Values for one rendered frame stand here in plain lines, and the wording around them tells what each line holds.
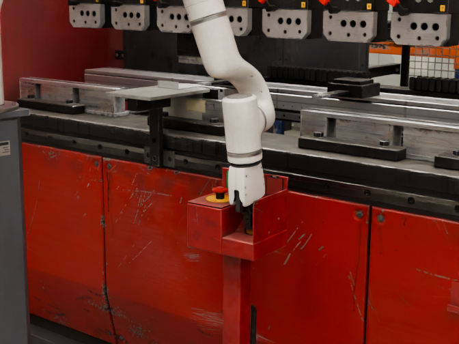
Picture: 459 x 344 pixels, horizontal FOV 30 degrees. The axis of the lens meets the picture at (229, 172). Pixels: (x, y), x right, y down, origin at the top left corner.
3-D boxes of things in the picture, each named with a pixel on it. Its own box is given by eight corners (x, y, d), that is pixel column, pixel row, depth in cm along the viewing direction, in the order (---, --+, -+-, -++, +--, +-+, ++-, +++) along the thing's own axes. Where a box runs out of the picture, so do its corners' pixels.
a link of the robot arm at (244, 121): (240, 142, 212) (220, 152, 205) (235, 89, 208) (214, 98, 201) (270, 144, 207) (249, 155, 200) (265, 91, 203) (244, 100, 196)
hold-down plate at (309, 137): (297, 147, 234) (297, 136, 233) (308, 144, 238) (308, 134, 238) (396, 162, 216) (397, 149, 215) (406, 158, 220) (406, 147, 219)
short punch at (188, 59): (176, 62, 266) (176, 31, 264) (180, 62, 268) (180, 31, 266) (201, 64, 260) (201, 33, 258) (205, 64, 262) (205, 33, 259)
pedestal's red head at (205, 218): (186, 247, 216) (186, 177, 212) (223, 232, 229) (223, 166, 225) (253, 261, 205) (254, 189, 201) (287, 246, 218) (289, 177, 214)
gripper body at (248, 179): (243, 150, 212) (246, 192, 216) (220, 162, 204) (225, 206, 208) (269, 152, 208) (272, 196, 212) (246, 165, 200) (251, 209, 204)
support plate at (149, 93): (104, 95, 249) (104, 91, 249) (165, 87, 270) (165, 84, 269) (149, 100, 239) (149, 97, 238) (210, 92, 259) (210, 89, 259)
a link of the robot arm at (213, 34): (220, 13, 211) (256, 130, 216) (182, 24, 199) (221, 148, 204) (249, 4, 206) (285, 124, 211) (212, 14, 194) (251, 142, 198)
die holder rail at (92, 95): (20, 104, 314) (18, 78, 312) (33, 102, 318) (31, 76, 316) (116, 117, 284) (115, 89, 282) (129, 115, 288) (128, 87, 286)
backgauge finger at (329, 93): (298, 100, 246) (299, 82, 244) (345, 92, 266) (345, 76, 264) (335, 104, 238) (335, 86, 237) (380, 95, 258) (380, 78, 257)
